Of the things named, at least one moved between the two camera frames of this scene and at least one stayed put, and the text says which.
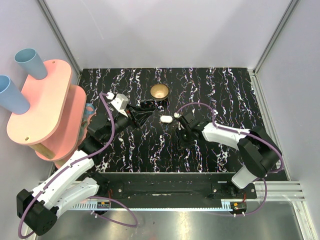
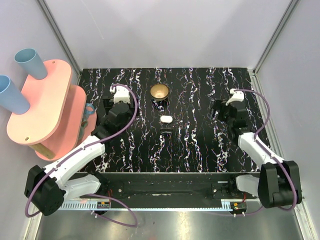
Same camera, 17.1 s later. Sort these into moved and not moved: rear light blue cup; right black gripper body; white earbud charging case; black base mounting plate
Moved: right black gripper body
Not moved: rear light blue cup; white earbud charging case; black base mounting plate
